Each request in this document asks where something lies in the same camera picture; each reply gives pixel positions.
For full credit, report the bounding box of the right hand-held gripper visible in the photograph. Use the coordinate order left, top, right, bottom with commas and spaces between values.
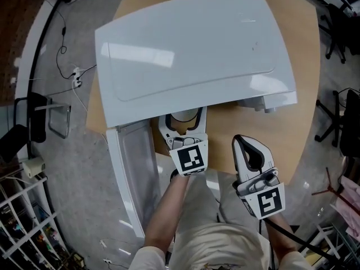
231, 134, 286, 219

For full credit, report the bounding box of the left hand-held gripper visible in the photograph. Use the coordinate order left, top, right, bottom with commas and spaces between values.
158, 106, 209, 177

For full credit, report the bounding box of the white microwave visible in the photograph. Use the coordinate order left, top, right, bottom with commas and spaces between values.
94, 0, 299, 245

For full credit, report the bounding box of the person's left forearm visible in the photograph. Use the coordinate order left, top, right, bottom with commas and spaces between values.
142, 173, 190, 253

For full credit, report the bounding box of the person's right forearm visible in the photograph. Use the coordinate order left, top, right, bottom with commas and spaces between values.
265, 215, 299, 262

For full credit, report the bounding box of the person's beige clothing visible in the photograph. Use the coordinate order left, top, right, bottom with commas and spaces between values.
131, 169, 313, 270

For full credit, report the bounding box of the reddish wooden stand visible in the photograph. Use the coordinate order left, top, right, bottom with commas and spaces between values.
311, 166, 360, 216

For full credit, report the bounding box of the pink cloth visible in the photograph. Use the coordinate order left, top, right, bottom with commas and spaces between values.
329, 175, 360, 237

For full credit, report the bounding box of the white power strip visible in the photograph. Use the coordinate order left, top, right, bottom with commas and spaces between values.
71, 67, 83, 87

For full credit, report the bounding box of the black folding chair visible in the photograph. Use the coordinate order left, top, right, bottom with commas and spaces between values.
0, 92, 71, 163

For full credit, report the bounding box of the small white appliance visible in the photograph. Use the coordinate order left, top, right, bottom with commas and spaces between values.
21, 159, 46, 179

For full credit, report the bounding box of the white shelf rack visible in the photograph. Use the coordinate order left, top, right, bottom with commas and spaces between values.
0, 175, 70, 270

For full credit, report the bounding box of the thick black gripper cable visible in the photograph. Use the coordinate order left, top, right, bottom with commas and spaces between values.
265, 217, 343, 266

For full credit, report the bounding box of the long white cable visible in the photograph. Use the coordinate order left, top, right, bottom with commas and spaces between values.
70, 79, 91, 114

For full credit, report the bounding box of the white wire rack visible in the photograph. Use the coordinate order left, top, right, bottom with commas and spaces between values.
316, 223, 360, 270

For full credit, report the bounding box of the thin black floor cable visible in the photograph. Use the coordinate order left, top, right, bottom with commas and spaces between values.
55, 10, 98, 80

